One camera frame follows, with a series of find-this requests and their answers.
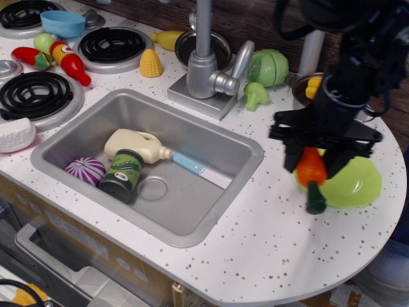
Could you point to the green toy broccoli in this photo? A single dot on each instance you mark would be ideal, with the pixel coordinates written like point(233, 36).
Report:
point(255, 94)

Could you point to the silver metal pot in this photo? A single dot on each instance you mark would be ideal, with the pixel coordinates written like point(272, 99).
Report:
point(298, 85)

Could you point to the white toy cauliflower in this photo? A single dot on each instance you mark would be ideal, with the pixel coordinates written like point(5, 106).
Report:
point(17, 135)

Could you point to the green toy cabbage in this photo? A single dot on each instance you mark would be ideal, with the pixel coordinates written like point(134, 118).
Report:
point(268, 67)

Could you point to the black front stove burner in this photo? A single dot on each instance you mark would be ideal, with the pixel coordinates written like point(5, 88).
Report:
point(47, 99)

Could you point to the cream toy milk jug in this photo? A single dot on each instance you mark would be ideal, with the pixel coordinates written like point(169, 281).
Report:
point(146, 145)

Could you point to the black middle stove burner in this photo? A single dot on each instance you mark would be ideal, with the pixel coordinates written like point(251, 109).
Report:
point(112, 50)

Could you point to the light green plastic plate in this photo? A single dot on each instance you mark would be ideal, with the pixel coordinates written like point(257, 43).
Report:
point(356, 185)

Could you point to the black stove burner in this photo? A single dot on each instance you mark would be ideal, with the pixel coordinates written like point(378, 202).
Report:
point(112, 50)
point(47, 99)
point(21, 20)

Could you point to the blue plastic bowl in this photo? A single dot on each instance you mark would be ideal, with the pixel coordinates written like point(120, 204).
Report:
point(63, 24)

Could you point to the red toy ketchup bottle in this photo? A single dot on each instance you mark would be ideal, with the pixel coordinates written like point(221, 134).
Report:
point(70, 62)

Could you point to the orange toy carrot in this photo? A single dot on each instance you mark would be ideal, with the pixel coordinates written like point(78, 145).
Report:
point(312, 174)

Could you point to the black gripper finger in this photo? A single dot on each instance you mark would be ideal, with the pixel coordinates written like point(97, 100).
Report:
point(336, 160)
point(293, 153)

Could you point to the blue handled toy knife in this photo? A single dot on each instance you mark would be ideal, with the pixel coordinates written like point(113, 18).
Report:
point(201, 171)

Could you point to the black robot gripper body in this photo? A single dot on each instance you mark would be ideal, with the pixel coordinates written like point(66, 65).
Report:
point(329, 121)

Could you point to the yellow toy bell pepper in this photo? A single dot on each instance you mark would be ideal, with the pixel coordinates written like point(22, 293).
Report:
point(312, 87)

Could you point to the yellow toy squash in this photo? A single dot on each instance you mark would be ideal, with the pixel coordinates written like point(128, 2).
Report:
point(166, 39)

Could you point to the green toy apple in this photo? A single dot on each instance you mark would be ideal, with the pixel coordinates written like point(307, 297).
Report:
point(43, 42)

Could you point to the yellow toy corn cob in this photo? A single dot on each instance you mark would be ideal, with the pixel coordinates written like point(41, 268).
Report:
point(150, 65)

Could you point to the purple toy onion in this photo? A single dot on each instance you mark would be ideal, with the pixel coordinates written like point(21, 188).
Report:
point(87, 169)

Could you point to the grey toy sink basin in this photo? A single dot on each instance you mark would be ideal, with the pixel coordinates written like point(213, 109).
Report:
point(169, 202)

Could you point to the grey toy faucet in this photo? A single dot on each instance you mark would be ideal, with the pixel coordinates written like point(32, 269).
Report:
point(205, 88)

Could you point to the red toy chili pepper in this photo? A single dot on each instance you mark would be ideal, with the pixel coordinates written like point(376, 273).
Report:
point(33, 57)

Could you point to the grey round stove knob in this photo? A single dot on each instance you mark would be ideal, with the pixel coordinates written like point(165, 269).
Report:
point(10, 69)

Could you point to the green toy food can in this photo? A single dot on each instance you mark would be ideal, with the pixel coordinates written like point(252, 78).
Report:
point(123, 174)

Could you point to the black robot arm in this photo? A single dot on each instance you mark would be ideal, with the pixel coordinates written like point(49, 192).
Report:
point(371, 62)

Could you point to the black back stove burner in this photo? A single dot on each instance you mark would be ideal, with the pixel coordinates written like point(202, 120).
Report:
point(21, 20)

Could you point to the grey oven door handle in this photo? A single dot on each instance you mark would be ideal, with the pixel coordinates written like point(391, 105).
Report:
point(51, 265)

